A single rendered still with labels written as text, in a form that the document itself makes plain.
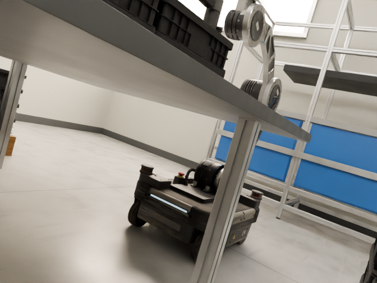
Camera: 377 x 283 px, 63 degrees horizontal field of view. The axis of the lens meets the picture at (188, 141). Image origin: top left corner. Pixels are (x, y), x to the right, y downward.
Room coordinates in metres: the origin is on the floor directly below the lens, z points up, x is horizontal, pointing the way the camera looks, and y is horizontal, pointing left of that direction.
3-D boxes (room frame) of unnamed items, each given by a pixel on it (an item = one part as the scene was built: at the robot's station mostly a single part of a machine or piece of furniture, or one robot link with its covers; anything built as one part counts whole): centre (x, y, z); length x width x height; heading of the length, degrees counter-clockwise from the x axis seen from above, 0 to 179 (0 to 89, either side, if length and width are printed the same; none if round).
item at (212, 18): (1.17, 0.05, 0.98); 0.10 x 0.07 x 0.07; 93
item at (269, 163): (2.87, -0.60, 0.60); 0.72 x 0.03 x 0.56; 58
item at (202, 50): (1.13, 0.17, 0.87); 0.40 x 0.30 x 0.11; 143
